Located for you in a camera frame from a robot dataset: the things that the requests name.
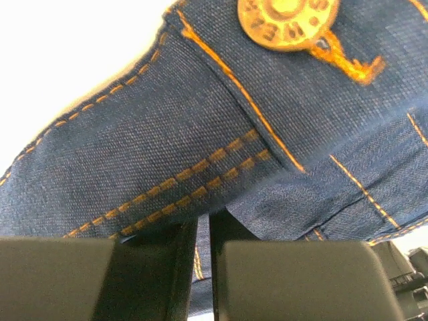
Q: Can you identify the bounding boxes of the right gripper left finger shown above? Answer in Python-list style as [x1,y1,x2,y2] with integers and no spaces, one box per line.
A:
[1,221,197,320]

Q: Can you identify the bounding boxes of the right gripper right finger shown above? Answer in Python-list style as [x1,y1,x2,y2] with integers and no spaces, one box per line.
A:
[209,210,404,320]

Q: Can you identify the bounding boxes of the dark blue denim trousers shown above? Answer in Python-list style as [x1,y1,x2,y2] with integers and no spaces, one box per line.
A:
[1,1,427,318]

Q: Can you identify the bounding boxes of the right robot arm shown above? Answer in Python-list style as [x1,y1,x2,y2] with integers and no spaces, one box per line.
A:
[1,211,427,320]

